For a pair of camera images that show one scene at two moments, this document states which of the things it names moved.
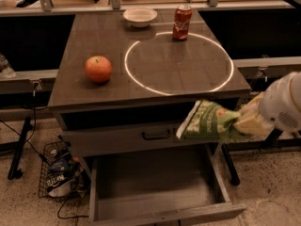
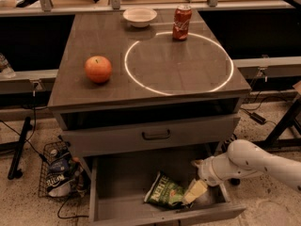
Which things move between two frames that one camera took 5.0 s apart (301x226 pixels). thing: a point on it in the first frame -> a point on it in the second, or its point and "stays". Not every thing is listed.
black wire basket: x=62 y=175 stays
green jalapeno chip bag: x=211 y=121 -> x=165 y=191
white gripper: x=277 y=104 -> x=206 y=171
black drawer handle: x=156 y=137 stays
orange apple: x=98 y=69 stays
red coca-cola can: x=182 y=22 stays
